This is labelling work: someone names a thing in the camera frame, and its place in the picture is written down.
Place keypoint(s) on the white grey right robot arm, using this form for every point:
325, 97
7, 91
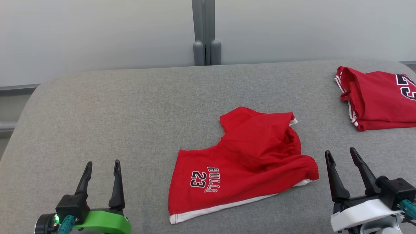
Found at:
380, 229

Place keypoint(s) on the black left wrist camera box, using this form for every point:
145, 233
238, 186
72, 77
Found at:
72, 206

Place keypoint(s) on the grey horizontal pipe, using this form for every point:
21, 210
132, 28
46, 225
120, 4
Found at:
6, 125

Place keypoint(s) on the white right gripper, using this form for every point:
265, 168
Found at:
357, 213

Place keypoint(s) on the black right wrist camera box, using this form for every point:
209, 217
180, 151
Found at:
395, 191

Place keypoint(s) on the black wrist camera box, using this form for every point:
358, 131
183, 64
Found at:
395, 191
72, 206

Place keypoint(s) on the red jersey shirt number 23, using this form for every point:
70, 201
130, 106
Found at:
373, 100

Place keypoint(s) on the red Bulls 23 shorts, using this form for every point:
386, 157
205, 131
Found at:
247, 162

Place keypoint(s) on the grey partition post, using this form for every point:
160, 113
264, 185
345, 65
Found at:
204, 26

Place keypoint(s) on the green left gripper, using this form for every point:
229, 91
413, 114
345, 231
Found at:
107, 222

